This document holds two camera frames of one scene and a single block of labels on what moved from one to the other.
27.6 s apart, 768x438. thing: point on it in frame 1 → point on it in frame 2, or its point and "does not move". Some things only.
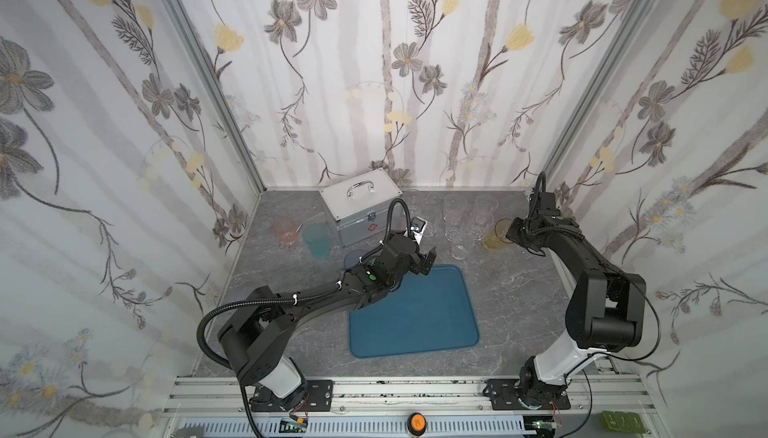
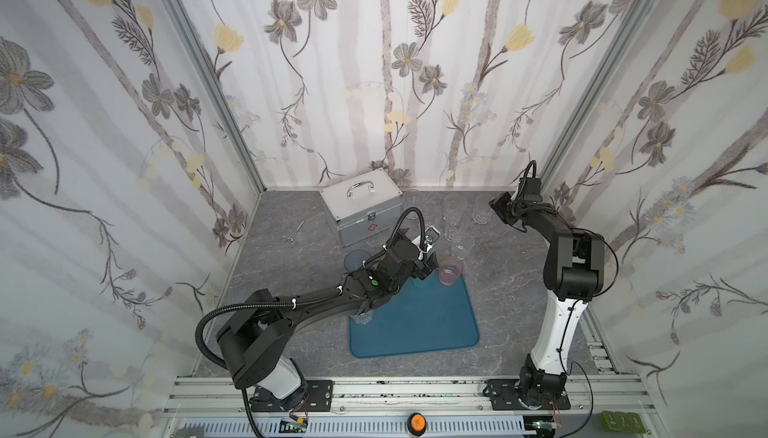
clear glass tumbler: x=462 y=249 → x=364 y=317
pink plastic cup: x=286 y=229 → x=450 y=269
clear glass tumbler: x=454 y=211 does not move
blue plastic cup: x=351 y=258 does not move
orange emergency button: x=416 y=424 does not move
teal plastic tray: x=425 y=312 does not move
